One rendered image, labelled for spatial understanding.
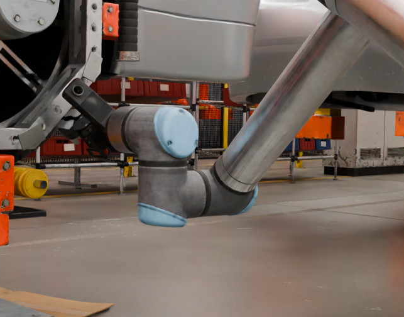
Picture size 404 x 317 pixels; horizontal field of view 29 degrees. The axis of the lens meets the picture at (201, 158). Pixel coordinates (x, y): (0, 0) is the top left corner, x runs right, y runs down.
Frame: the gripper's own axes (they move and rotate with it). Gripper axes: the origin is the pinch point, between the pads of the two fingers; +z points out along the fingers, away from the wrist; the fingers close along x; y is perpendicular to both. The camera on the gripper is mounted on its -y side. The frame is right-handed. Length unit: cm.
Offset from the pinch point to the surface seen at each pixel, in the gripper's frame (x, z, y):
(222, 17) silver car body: 56, 2, 18
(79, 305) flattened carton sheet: -1, 75, 88
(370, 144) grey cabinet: 480, 376, 518
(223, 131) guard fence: 407, 508, 428
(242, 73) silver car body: 53, 3, 34
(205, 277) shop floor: 47, 82, 137
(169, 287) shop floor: 30, 79, 121
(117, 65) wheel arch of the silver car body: 21.7, 2.6, 3.8
